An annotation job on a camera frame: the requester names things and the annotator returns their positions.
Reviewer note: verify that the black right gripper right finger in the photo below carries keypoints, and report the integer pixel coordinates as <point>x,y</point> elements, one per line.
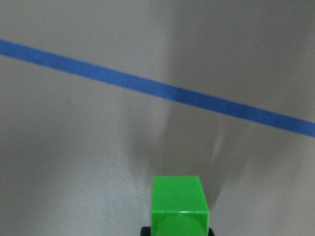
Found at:
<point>210,232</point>

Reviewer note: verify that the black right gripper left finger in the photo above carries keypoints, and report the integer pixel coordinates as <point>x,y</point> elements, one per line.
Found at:
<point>146,231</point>

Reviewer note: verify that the green two-stud block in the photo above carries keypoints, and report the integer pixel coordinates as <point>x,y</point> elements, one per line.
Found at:
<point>179,207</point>

